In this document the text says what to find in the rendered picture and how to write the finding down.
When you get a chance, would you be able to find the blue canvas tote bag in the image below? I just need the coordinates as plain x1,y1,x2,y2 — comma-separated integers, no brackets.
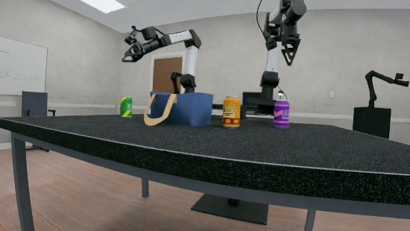
144,92,213,126

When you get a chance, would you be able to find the green soda can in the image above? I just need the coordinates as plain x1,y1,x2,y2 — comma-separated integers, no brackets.
120,96,132,118

